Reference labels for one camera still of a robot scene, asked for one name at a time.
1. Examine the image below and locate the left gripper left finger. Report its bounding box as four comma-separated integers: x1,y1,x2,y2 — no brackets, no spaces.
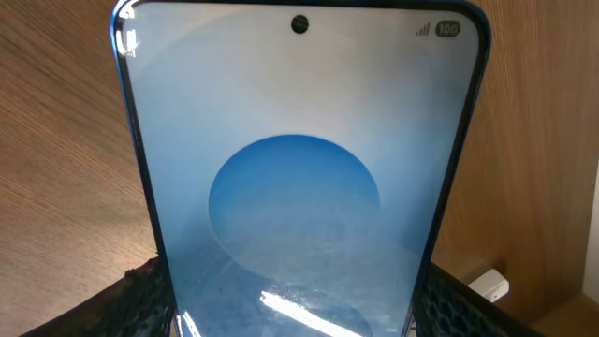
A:
22,257,175,337

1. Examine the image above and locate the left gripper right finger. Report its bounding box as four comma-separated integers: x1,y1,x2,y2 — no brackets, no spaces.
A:
412,263,542,337

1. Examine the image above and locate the white USB wall charger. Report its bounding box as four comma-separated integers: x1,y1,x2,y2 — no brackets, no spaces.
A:
468,269,510,303

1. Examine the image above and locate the blue Galaxy smartphone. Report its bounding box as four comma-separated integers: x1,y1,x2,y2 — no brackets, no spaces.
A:
110,1,490,336

